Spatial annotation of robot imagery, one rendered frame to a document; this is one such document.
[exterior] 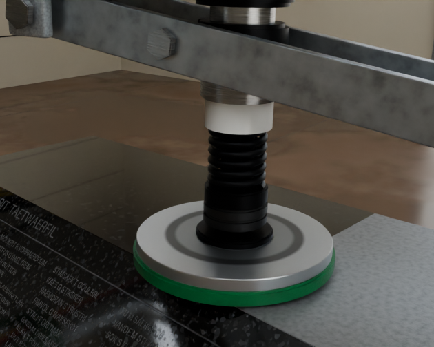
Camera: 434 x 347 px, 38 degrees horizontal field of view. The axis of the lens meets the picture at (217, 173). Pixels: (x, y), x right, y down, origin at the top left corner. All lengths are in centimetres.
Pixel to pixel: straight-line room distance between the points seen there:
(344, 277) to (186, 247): 17
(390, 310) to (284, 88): 24
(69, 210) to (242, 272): 31
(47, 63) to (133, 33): 624
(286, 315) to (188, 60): 25
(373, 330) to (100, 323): 29
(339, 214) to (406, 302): 23
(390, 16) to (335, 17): 51
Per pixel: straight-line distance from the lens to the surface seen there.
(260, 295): 60
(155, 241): 66
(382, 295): 66
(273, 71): 55
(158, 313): 65
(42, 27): 66
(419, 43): 566
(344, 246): 75
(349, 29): 589
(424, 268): 73
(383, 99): 53
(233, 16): 60
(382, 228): 81
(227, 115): 61
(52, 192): 91
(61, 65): 697
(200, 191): 90
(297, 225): 72
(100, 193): 89
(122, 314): 68
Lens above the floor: 118
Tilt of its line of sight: 18 degrees down
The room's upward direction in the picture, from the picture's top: 2 degrees clockwise
